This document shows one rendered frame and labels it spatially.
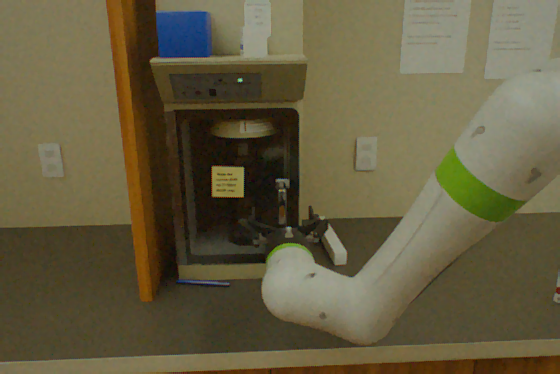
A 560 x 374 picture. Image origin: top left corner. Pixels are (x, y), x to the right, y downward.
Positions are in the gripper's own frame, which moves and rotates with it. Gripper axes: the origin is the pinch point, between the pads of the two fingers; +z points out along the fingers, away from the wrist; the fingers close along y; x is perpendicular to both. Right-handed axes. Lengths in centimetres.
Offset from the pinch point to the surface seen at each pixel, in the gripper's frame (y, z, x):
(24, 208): 84, 49, 15
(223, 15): 12.4, 5.6, -44.8
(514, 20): -76, 49, -44
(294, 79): -2.7, -2.0, -31.7
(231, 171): 11.9, 4.4, -9.5
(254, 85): 5.9, -0.9, -30.4
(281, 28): -0.3, 5.6, -42.0
